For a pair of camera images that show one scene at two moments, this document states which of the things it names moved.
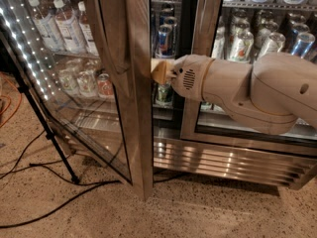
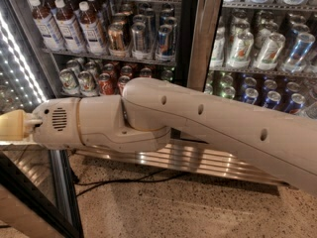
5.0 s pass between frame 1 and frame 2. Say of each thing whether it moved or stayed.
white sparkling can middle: stayed
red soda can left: stayed
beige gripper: moved
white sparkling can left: stayed
